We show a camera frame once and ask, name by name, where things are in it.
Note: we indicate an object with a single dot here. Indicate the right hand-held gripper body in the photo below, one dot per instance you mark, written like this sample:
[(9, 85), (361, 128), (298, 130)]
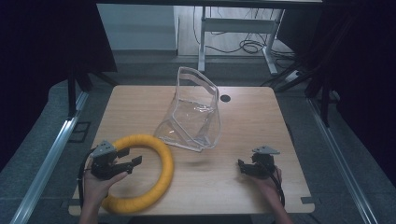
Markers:
[(264, 163)]

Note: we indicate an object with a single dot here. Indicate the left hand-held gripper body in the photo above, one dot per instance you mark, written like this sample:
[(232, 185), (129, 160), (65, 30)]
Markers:
[(104, 166)]

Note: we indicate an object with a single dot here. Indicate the clear plastic bag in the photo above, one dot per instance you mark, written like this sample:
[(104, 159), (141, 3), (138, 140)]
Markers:
[(194, 121)]

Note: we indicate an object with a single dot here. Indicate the person's left hand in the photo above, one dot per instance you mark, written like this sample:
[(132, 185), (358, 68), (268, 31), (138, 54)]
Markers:
[(98, 188)]

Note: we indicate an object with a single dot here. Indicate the person's right hand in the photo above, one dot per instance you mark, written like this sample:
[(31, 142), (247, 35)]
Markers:
[(268, 186)]

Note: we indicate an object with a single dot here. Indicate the black round table grommet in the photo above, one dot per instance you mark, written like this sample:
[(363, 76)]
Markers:
[(225, 98)]

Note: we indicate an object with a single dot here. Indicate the black stand leg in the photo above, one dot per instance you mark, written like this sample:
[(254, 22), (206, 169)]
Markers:
[(72, 96)]

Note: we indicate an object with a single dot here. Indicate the white power strip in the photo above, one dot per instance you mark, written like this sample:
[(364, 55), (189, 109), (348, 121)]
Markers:
[(293, 75)]

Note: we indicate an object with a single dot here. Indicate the black curtain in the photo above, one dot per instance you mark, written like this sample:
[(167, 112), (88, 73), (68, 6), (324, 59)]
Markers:
[(40, 62), (358, 62)]

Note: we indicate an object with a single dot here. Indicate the aluminium floor rail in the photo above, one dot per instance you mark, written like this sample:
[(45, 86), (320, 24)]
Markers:
[(339, 158), (49, 155)]

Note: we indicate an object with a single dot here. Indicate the white metal desk frame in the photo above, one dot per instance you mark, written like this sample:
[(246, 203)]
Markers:
[(236, 25)]

